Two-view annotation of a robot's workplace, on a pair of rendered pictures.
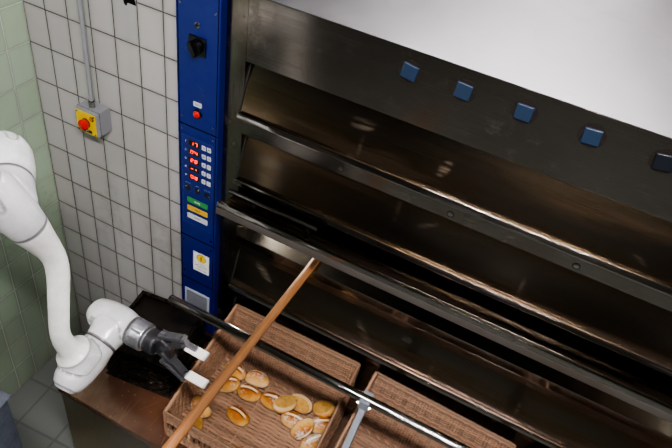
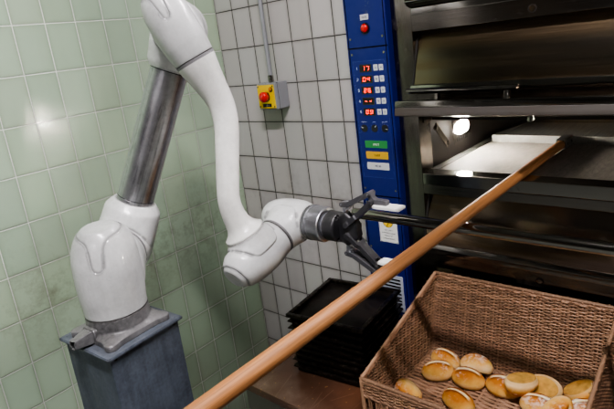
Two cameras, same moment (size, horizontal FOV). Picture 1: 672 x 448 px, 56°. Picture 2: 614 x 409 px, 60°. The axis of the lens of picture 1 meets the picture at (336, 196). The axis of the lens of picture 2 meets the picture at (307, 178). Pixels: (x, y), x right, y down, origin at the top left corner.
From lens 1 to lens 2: 117 cm
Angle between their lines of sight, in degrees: 32
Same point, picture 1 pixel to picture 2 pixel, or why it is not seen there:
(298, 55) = not seen: outside the picture
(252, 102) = not seen: outside the picture
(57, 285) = (225, 132)
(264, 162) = (440, 56)
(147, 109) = (319, 61)
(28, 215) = (193, 27)
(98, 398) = (285, 390)
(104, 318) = (280, 206)
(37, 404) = not seen: outside the picture
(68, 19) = (248, 6)
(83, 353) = (254, 226)
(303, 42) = not seen: outside the picture
